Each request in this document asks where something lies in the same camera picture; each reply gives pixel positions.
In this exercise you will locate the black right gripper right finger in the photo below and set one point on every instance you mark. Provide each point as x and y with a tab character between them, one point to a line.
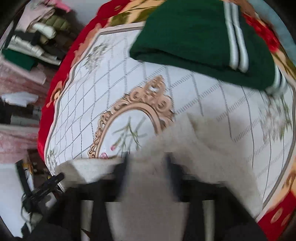
214	213

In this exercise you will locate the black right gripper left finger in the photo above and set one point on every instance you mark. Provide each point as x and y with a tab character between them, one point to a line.
63	220

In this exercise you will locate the pile of folded clothes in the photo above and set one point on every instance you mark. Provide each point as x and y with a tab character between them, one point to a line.
41	33

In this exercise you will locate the red floral bed blanket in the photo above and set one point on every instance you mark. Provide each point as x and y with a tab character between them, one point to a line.
102	103

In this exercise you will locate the light blue quilt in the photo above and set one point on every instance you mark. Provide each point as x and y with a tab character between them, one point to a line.
268	12

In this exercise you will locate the green striped knit sweater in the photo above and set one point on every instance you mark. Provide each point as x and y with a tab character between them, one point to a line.
211	38

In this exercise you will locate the white fluffy fleece garment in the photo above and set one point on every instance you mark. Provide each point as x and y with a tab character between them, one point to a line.
146	208

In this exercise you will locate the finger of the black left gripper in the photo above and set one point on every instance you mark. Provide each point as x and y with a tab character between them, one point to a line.
32	202

